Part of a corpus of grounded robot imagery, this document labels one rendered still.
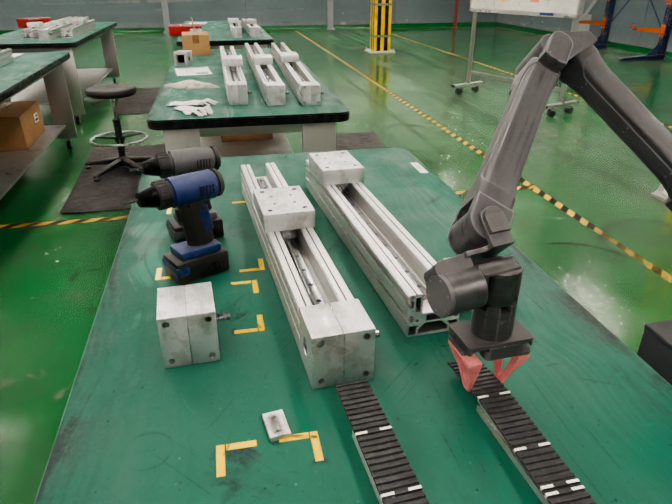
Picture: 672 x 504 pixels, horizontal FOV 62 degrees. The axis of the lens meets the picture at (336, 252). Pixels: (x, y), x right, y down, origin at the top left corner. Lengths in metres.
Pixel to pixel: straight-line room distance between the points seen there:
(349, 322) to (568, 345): 0.40
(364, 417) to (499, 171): 0.39
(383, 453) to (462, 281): 0.24
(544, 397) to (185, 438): 0.53
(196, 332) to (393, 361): 0.32
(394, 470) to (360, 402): 0.13
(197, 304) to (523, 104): 0.60
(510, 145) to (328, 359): 0.42
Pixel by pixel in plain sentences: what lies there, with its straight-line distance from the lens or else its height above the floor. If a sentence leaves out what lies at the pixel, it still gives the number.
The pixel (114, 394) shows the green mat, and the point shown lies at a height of 0.78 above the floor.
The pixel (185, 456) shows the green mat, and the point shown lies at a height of 0.78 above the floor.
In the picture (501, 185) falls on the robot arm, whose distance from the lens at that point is 0.82.
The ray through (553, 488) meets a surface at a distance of 0.76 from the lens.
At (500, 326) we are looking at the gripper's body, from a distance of 0.79.
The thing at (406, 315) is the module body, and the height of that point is 0.82.
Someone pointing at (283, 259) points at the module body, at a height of 0.86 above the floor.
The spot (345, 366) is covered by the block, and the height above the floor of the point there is 0.81.
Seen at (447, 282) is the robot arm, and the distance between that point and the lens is 0.71.
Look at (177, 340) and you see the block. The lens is 0.94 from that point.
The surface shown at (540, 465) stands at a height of 0.81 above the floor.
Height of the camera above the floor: 1.35
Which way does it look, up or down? 27 degrees down
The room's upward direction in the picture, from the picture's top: straight up
